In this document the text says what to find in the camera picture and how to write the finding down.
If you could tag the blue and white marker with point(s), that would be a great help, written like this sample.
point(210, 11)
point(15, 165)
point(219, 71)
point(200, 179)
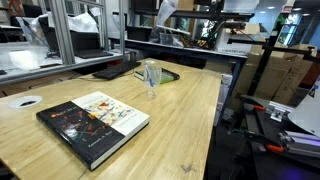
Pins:
point(150, 78)

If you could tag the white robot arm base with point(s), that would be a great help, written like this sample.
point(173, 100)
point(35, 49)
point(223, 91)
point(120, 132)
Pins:
point(308, 113)

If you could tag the clear stemmed drinking glass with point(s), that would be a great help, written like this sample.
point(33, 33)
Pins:
point(152, 75)

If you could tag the green softcover book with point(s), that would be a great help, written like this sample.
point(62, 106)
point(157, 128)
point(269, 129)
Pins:
point(168, 76)

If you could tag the small white round disc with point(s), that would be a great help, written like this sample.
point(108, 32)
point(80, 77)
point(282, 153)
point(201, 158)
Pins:
point(150, 62)

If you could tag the blue edged workbench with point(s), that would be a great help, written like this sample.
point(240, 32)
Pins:
point(186, 50)

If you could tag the black computer keyboard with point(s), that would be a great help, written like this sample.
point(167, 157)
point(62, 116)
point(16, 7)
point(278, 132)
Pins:
point(116, 70)

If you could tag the black storage bin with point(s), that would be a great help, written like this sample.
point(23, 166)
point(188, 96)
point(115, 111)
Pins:
point(138, 33)

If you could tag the white drawer cabinet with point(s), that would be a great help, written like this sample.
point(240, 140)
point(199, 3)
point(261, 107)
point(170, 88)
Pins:
point(224, 96)

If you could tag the black and white hardcover book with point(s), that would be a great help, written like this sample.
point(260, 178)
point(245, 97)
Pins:
point(96, 128)

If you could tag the clear hanging plastic bag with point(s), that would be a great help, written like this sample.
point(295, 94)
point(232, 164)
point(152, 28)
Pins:
point(165, 13)

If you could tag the white cardboard box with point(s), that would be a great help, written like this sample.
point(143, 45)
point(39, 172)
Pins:
point(233, 41)

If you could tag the black open laptop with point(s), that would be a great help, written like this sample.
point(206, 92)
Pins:
point(86, 41)

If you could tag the white crumpled plastic sheet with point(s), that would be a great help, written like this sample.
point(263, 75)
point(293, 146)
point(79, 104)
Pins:
point(81, 22)

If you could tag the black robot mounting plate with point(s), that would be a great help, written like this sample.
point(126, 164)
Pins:
point(260, 125)

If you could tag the large brown cardboard box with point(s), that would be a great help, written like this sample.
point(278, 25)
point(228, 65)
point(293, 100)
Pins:
point(278, 78)

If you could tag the tall brown cardboard box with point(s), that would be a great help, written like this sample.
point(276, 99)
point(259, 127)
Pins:
point(296, 76)

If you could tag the white grommet with black slot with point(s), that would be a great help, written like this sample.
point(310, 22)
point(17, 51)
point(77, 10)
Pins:
point(16, 101)

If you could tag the thin aluminium frame post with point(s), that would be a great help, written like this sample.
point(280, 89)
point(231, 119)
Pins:
point(121, 26)
point(104, 23)

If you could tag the black metal camera stand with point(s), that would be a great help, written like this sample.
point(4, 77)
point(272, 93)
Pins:
point(265, 60)

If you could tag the thick aluminium frame post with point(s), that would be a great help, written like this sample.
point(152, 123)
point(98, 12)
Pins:
point(63, 33)

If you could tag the silver metal corner bracket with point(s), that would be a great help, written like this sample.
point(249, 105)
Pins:
point(279, 112)

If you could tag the aluminium extrusion rail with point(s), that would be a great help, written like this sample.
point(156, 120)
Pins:
point(303, 143)

